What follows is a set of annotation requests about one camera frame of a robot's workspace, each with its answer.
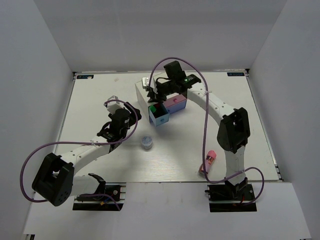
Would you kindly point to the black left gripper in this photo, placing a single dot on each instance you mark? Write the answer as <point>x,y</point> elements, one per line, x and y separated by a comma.
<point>132,114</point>

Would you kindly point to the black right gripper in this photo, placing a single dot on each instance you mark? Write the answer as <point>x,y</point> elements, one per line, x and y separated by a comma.
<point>161,97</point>

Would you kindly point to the pink highlighter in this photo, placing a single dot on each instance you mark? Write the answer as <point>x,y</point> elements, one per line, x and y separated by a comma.
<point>157,106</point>

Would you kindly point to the light blue drawer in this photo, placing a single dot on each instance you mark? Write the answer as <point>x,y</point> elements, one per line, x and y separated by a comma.
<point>160,116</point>

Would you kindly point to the green highlighter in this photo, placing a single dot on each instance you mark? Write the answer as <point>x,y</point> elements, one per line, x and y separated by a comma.
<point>152,108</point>

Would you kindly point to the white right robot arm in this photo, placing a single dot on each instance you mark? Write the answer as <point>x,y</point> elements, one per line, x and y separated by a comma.
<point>233,123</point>

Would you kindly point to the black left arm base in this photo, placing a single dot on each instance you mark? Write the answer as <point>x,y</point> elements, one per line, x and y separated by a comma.
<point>112,200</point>

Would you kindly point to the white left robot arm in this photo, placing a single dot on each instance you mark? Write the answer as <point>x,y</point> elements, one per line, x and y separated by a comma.
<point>55,179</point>

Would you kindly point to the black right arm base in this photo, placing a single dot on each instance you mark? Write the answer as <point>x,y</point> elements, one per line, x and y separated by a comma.
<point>221,200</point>

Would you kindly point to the pink drawer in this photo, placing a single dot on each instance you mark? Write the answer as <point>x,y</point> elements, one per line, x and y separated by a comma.
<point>174,100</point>

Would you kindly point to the dark blue drawer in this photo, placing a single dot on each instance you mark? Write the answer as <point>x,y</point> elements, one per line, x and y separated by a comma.
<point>176,106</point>

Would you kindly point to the pink capped clear tube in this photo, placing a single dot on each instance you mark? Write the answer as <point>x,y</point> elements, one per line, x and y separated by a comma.
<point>209,160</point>

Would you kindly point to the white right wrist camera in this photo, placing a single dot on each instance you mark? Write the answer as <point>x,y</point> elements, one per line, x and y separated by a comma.
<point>149,84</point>

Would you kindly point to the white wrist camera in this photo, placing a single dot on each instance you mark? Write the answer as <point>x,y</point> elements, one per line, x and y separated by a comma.
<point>149,84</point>
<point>112,104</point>

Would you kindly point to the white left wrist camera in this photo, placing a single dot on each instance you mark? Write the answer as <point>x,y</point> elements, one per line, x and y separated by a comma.
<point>112,104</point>

